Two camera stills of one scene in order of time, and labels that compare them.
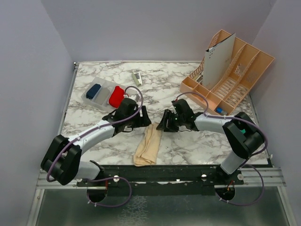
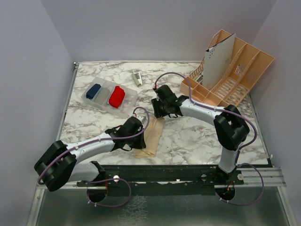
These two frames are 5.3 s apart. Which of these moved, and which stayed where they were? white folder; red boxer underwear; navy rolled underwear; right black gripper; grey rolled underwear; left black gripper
Moved: right black gripper; left black gripper
Stayed: white folder; grey rolled underwear; red boxer underwear; navy rolled underwear
